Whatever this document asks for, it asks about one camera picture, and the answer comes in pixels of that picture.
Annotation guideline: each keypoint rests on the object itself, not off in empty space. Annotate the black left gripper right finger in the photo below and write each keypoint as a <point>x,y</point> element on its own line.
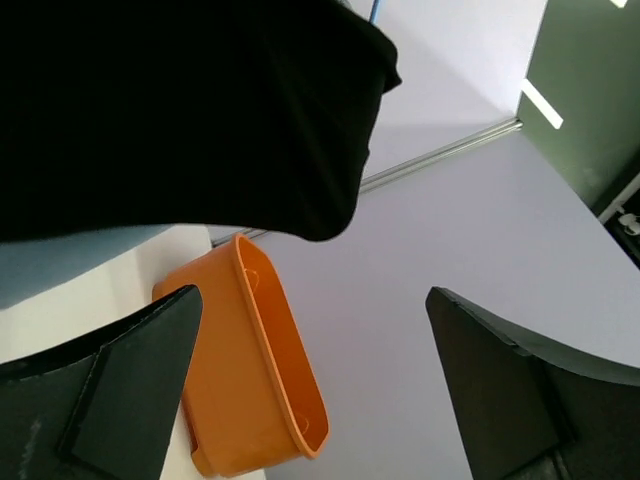
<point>530,407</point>

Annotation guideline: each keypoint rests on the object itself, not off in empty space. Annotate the blue wire hanger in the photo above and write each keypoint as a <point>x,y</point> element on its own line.
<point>375,10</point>

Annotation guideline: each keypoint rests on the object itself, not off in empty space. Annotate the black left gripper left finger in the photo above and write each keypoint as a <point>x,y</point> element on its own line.
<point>102,405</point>

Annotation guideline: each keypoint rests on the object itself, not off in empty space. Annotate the aluminium frame rail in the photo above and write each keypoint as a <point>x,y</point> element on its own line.
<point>423,161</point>

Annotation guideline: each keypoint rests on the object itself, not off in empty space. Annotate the orange plastic basket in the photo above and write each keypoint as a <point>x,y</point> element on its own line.
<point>251,400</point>

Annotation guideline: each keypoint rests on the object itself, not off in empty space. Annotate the black skirt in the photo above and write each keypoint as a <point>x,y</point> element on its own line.
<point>235,113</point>

